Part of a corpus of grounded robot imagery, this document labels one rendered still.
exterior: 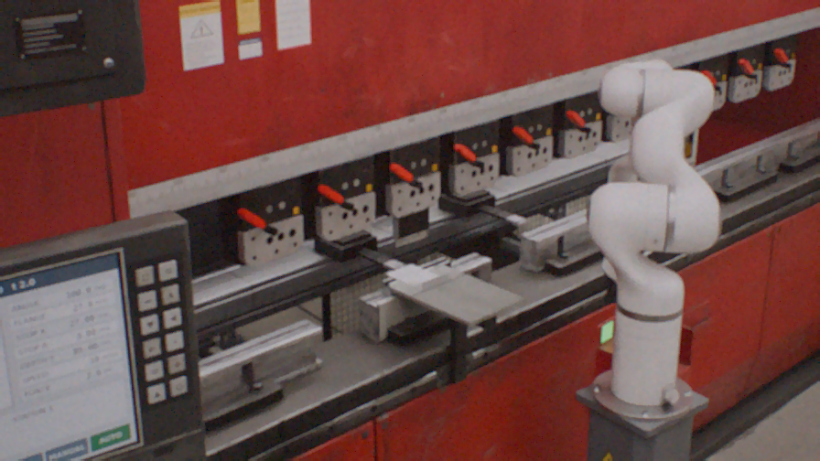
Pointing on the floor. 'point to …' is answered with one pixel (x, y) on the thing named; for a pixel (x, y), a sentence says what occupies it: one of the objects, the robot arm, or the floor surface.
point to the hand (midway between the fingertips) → (611, 295)
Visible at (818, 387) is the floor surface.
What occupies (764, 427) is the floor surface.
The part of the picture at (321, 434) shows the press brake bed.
